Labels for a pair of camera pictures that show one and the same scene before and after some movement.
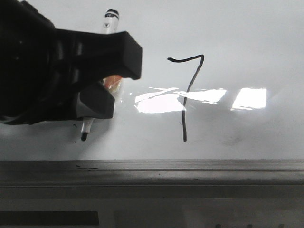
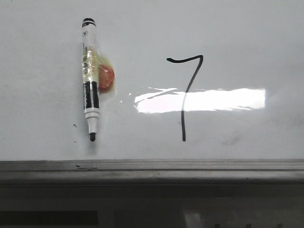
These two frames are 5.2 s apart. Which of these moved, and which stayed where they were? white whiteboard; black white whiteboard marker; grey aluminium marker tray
Moved: black white whiteboard marker
Stayed: grey aluminium marker tray; white whiteboard
